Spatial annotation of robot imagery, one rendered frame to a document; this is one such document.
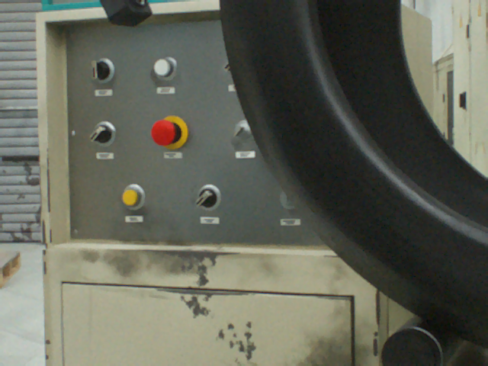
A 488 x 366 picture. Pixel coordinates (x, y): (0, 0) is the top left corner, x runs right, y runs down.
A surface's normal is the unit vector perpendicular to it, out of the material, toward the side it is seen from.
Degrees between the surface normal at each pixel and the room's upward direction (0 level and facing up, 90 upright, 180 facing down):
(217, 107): 90
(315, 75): 94
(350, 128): 96
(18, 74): 90
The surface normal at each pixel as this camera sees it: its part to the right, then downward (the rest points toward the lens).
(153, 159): -0.37, 0.05
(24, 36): -0.04, 0.05
